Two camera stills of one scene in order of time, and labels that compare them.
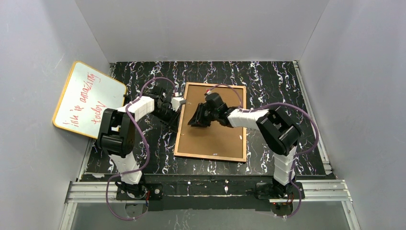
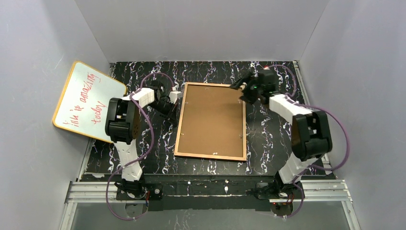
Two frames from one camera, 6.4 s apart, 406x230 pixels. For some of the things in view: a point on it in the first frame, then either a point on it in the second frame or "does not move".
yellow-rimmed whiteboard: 85,92 does not move
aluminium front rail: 333,191 does not move
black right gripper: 202,113 -> 246,84
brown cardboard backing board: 217,140 does not move
